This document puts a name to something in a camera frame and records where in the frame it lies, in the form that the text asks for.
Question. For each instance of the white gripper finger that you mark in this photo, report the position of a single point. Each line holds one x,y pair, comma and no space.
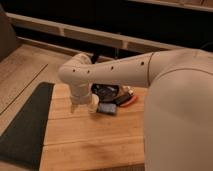
72,108

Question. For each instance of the white ceramic cup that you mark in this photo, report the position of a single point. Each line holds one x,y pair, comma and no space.
92,107

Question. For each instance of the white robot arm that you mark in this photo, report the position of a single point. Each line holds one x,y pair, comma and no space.
178,111

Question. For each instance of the wooden table board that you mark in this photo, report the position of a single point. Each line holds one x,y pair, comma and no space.
80,141

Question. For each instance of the blue rectangular sponge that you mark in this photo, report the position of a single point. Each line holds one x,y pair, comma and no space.
107,108

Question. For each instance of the orange and black tool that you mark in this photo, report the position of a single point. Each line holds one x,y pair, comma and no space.
127,98

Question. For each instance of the dark floor mat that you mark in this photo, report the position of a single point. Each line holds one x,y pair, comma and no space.
22,142

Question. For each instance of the white shelf rail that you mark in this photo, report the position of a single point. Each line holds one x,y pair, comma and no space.
89,35

